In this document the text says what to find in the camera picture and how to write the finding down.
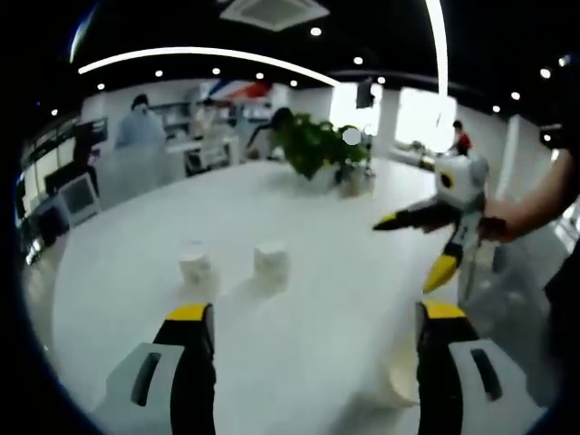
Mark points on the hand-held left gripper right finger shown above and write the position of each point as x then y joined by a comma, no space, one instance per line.
512,408

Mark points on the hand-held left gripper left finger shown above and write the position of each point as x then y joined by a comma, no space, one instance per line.
127,399

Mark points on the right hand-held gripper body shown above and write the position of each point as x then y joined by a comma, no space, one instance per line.
460,181

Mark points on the white paper cup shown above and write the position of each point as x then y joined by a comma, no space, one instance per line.
270,265
196,265
403,378

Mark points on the person's right hand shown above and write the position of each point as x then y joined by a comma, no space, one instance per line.
494,229

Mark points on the small glass jar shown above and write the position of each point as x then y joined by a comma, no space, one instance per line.
354,183

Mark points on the person's black clothing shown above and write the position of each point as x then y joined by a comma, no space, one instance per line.
564,326

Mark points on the black hanging monitor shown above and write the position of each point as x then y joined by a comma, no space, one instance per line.
365,93

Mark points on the green potted plant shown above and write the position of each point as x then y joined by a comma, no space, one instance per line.
317,145

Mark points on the straight ceiling light strip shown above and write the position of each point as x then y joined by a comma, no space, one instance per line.
438,45

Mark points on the white framed monitor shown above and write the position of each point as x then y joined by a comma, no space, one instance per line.
80,197

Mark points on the red blue white banner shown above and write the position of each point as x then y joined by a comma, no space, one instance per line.
240,89

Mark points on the frosted partition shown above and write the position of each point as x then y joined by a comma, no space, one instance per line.
131,172

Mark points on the ceiling air vent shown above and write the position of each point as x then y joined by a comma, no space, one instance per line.
274,13

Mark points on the curved ceiling light strip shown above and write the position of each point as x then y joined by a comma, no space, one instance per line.
204,50

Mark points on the dark wall screen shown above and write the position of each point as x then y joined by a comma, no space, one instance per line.
90,133

